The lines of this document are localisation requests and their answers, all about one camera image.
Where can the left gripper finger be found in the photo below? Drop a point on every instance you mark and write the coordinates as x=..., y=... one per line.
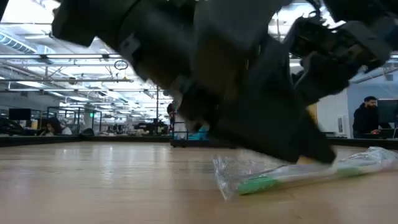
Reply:
x=264, y=124
x=311, y=140

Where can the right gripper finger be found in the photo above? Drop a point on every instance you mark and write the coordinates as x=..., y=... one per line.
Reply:
x=326, y=81

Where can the green toothbrush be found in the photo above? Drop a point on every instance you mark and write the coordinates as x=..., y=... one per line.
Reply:
x=258, y=184

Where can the teal mouthwash bottle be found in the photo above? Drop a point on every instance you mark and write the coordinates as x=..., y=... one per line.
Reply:
x=200, y=136

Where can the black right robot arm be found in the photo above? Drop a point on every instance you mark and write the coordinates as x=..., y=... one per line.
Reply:
x=373, y=15

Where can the person at desk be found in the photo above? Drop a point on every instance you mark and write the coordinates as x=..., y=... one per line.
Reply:
x=365, y=119

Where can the black monitor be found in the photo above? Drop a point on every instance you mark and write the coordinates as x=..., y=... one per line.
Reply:
x=19, y=114
x=388, y=110

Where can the seated person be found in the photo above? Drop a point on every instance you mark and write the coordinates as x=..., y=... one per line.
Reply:
x=53, y=127

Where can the black aluminium table frame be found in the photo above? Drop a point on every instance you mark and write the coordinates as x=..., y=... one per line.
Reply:
x=93, y=140

